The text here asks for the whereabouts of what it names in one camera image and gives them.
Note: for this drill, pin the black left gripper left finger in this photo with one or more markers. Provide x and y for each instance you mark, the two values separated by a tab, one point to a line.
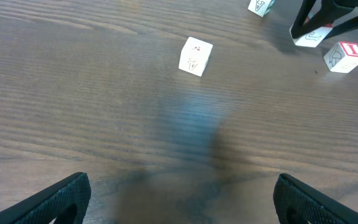
63	202

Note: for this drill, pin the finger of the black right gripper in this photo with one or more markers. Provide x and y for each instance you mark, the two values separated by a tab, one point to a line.
347	26
330	11

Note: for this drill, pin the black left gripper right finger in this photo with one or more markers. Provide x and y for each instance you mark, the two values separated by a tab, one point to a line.
298	203

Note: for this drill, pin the red letter A block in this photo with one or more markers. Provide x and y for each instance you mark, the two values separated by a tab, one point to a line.
314	38

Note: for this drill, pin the red letter I block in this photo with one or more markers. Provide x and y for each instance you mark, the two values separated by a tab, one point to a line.
342	57

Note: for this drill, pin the white block green side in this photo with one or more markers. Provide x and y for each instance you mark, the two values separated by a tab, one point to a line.
261	7

